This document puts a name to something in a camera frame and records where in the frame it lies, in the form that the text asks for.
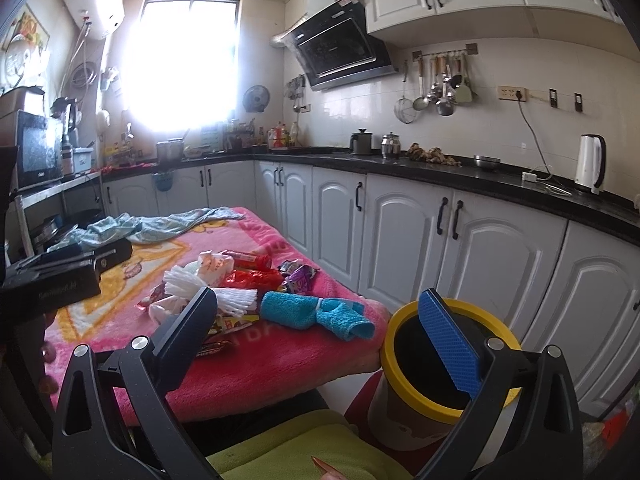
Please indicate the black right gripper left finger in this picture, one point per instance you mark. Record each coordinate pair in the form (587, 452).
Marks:
(179, 339)

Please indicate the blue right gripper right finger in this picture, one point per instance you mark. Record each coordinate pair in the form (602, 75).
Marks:
(453, 347)

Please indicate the white plastic bag bundle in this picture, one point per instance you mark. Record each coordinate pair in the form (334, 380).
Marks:
(181, 284)

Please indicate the red crinkled wrapper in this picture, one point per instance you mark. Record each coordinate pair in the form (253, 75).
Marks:
(252, 271)

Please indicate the teal towel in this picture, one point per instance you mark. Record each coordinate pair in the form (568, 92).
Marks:
(341, 317)

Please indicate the purple snack wrapper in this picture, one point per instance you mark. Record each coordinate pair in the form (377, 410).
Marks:
(298, 277)

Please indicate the yellow rimmed trash bin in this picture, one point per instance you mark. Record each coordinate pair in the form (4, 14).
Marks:
(415, 404)

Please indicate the light blue cloth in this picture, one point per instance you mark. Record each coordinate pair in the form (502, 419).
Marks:
(142, 230)

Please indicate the pink fleece blanket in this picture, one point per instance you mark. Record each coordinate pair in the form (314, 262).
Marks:
(263, 364)

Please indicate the white lower cabinets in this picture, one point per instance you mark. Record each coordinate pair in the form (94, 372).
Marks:
(551, 280)

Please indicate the black microwave oven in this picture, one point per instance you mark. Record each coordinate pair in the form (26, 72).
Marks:
(38, 140)

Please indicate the green cushion seat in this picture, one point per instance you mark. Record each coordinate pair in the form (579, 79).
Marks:
(288, 451)

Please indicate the red plastic bag on floor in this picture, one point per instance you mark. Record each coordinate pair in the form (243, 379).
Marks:
(600, 437)

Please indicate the steel stock pot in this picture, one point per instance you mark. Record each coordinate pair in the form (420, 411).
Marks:
(169, 151)

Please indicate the steel bowl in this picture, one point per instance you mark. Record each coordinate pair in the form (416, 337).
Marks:
(487, 162)

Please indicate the black countertop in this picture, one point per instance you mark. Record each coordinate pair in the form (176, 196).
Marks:
(606, 212)

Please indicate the ginger pile on counter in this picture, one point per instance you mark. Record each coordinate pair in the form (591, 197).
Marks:
(431, 156)

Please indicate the steel kettle pot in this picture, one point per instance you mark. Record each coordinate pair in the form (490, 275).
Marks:
(390, 146)

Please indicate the white electric kettle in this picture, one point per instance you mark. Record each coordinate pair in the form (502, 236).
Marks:
(591, 162)

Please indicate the dark teapot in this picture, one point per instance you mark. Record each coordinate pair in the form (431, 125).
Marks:
(360, 142)

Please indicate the hanging strainer ladle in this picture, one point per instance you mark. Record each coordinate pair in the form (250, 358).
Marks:
(403, 108)

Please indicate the hanging utensils set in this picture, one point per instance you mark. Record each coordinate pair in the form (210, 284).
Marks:
(444, 80)

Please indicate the black range hood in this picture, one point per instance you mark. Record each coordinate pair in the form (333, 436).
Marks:
(334, 49)

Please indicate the small wall fan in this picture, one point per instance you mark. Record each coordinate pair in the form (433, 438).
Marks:
(256, 99)

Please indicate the wall power strip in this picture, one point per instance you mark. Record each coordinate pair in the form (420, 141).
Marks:
(512, 93)

